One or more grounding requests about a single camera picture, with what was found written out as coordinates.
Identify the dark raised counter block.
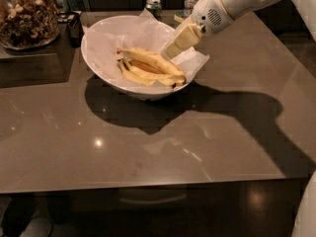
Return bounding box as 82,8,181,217
0,25,75,88

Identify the lower yellow banana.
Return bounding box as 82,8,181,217
118,58,187,88

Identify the white paper bowl liner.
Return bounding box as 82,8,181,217
82,9,210,91

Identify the small yellow-lidded container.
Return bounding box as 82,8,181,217
174,11,184,24

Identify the glass jar of nuts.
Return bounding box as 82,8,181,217
0,0,59,50

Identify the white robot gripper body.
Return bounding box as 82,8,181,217
192,0,234,35

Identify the white ceramic bowl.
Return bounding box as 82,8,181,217
80,15,198,102

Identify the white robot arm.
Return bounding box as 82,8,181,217
161,0,316,60

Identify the middle brownish banana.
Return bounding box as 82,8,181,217
129,59,162,74

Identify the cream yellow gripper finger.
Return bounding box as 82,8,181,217
160,17,203,60

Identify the green soda can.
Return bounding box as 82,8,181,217
145,0,162,19

